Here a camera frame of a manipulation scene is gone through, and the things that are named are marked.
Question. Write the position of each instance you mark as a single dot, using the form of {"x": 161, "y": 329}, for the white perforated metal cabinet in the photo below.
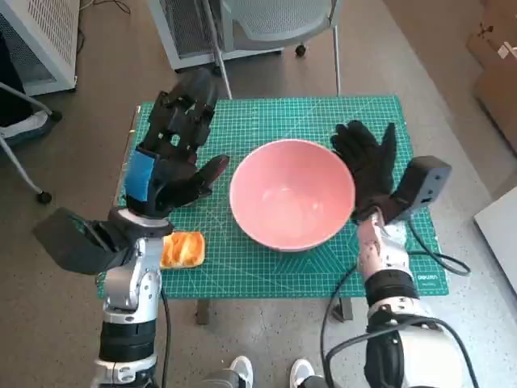
{"x": 44, "y": 32}

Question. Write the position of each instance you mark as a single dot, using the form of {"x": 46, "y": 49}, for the grey mesh chair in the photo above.
{"x": 278, "y": 20}

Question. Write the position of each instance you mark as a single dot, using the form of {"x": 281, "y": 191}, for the grey table leg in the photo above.
{"x": 345, "y": 310}
{"x": 203, "y": 311}

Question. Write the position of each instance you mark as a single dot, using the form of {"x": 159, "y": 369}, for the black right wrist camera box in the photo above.
{"x": 424, "y": 182}

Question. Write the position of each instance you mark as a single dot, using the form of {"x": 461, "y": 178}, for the grey office chair with castor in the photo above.
{"x": 24, "y": 125}

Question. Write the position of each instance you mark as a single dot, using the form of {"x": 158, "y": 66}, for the white perforated cabinet on castors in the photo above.
{"x": 186, "y": 28}

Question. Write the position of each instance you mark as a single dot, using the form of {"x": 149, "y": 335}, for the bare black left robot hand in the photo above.
{"x": 173, "y": 121}

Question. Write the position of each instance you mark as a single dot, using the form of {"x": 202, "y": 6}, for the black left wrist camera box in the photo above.
{"x": 72, "y": 242}

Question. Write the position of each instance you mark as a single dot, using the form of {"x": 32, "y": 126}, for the white flat panel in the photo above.
{"x": 501, "y": 234}

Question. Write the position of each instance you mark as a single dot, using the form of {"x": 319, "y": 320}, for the pink bowl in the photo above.
{"x": 291, "y": 194}

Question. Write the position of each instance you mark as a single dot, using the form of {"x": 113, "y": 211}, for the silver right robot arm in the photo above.
{"x": 387, "y": 258}

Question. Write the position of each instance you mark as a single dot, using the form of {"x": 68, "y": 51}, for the rectangular toy bread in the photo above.
{"x": 183, "y": 248}

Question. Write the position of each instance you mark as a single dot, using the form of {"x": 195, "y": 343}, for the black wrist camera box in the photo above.
{"x": 72, "y": 242}
{"x": 424, "y": 182}

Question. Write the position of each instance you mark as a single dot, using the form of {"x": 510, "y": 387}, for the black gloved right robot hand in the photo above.
{"x": 369, "y": 165}

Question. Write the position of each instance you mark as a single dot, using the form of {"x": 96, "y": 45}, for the green cutting mat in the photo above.
{"x": 258, "y": 121}

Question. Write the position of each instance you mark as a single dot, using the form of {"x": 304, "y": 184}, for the brown cardboard box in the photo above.
{"x": 497, "y": 40}

